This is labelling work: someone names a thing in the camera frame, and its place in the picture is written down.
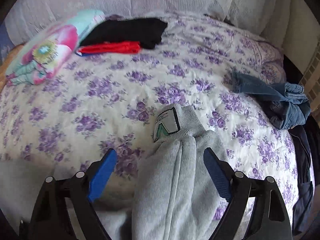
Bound grey sweatpants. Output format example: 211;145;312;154
1;103;225;239

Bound dark navy garment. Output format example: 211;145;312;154
289;126;313;236

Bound blue denim jeans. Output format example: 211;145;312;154
232;71;311;130

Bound purple floral bedspread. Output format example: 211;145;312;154
1;13;299;212

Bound checked beige curtain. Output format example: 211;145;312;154
299;38;320;124

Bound colourful folded quilt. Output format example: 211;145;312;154
5;9;105;86

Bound blue folded garment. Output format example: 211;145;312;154
75;51;90;57

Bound red folded garment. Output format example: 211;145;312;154
75;41;140;55

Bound black folded garment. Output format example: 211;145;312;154
80;18;168;50

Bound white pillow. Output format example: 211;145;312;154
4;0;291;46

